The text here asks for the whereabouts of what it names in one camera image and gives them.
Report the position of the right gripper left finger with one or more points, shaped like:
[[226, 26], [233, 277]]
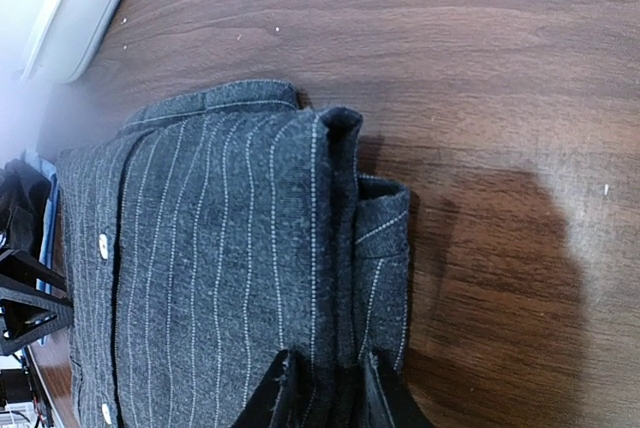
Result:
[[265, 398]]

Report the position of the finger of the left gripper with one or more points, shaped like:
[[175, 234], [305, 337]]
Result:
[[28, 314]]

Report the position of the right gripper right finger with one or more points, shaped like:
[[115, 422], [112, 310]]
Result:
[[388, 402]]

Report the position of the black shirt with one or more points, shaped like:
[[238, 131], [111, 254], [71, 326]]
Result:
[[24, 195]]

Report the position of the dark pinstriped long sleeve shirt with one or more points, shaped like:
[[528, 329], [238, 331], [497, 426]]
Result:
[[217, 235]]

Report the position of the light blue shirt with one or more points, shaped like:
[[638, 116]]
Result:
[[48, 171]]

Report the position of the white plastic basin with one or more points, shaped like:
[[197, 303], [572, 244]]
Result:
[[64, 39]]

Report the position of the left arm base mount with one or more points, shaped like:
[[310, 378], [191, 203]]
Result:
[[24, 402]]

